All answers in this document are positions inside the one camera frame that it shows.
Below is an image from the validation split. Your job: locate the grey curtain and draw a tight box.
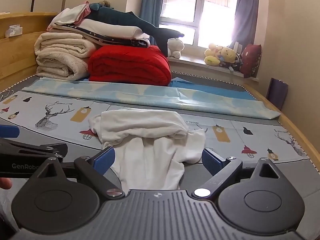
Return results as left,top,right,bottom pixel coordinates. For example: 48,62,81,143
229,0,260,53

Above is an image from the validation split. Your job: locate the white small garment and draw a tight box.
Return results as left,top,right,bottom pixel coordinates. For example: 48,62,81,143
88,109,206,190

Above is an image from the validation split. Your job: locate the blue curtain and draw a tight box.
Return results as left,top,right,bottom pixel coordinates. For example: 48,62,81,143
139,0,165,43

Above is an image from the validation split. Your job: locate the person's left hand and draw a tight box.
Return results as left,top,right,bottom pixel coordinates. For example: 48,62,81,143
0,177,13,190

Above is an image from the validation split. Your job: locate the yellow duck plush toy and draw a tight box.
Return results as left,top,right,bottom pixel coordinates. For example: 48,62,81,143
204,42,225,66

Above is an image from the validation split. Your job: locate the yellow and blue plush toy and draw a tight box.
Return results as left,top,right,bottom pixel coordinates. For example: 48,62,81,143
220,46,243,71

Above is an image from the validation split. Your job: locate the pink and white cloth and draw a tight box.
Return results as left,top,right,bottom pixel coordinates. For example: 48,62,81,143
49,1,92,29

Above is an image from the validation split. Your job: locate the red quilt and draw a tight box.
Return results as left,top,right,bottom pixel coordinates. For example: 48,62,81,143
88,45,172,87

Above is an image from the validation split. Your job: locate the cream folded blanket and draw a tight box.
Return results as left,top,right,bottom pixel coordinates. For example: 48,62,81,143
34,31,99,81

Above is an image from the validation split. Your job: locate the wooden bed frame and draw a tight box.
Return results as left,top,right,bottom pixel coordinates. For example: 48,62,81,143
0,12,320,178

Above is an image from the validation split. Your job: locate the white plush toy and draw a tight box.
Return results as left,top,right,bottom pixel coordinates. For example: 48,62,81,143
167,37,185,58

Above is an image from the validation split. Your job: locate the tissue pack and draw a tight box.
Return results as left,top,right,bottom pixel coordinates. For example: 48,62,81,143
5,24,23,38

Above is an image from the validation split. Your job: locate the purple bag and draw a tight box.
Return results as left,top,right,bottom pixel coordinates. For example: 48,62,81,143
266,78,288,110

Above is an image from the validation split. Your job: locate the dark teal shark plush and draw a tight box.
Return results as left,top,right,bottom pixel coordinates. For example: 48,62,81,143
85,2,185,57

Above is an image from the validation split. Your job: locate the light blue folded sheet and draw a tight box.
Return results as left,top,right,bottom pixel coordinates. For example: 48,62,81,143
22,76,282,120

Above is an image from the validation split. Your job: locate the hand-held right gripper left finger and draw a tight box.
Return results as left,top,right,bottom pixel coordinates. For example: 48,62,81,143
37,146,125,198

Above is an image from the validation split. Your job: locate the windowsill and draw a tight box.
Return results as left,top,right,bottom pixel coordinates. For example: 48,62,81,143
166,55,259,82

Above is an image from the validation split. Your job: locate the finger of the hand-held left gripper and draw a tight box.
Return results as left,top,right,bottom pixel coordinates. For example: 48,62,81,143
0,124,20,139
0,138,68,158

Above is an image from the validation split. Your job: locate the red printed pillow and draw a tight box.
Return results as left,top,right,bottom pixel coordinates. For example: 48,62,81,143
240,44,262,78

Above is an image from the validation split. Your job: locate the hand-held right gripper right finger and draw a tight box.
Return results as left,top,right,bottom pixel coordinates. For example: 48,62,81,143
192,148,282,199

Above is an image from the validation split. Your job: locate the window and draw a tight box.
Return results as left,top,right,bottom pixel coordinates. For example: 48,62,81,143
160,0,240,53

